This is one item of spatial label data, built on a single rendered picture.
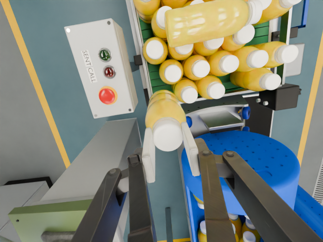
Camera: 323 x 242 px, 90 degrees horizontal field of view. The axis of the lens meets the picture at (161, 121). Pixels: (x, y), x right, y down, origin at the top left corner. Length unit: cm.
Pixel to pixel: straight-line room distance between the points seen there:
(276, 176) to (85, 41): 49
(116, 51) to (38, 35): 141
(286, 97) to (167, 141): 47
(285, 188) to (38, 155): 205
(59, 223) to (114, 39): 66
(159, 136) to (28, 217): 70
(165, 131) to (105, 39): 26
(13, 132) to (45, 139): 30
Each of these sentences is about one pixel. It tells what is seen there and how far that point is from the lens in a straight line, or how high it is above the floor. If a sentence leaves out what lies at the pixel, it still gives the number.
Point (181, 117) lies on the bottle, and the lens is 23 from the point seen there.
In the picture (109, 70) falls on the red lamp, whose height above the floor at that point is 111.
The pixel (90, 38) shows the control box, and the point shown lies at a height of 110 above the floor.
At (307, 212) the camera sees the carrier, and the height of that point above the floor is 87.
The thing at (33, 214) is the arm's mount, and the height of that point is 104.
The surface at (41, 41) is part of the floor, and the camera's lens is 176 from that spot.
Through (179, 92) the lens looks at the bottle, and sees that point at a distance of 44.
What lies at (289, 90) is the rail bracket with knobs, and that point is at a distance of 62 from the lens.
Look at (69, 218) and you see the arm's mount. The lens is 75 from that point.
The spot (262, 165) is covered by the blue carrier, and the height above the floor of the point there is 116.
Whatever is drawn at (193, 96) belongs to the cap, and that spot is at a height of 108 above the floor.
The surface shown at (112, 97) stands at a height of 111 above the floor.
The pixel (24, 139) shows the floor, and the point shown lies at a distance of 212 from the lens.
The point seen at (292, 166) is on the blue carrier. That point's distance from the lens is 47.
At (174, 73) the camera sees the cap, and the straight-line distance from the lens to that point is 40.
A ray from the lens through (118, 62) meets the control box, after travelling 38.
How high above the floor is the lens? 147
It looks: 70 degrees down
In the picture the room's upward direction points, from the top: 177 degrees clockwise
